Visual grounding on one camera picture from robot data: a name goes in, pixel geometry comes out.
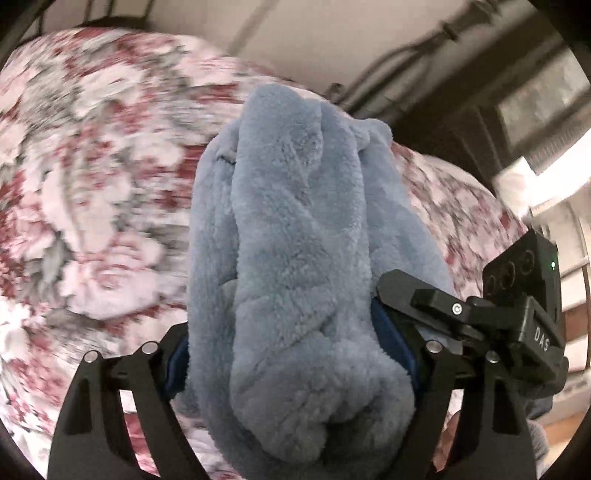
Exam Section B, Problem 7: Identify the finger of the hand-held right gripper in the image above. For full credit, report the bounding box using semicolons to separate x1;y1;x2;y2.
376;270;491;354

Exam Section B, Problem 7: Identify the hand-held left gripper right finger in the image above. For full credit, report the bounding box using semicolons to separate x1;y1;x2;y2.
369;300;539;480

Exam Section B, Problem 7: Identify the blue fleece garment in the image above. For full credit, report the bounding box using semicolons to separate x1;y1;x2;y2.
174;84;455;480

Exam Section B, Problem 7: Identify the floral printed blanket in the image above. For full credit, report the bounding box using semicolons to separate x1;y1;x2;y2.
0;26;529;480

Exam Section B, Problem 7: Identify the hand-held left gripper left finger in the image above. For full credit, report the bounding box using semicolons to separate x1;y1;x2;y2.
47;322;211;480

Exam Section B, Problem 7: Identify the dark framed cabinet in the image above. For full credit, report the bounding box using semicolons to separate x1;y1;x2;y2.
392;28;591;195

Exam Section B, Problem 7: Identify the black metal bed frame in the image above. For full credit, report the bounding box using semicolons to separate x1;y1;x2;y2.
0;0;467;116

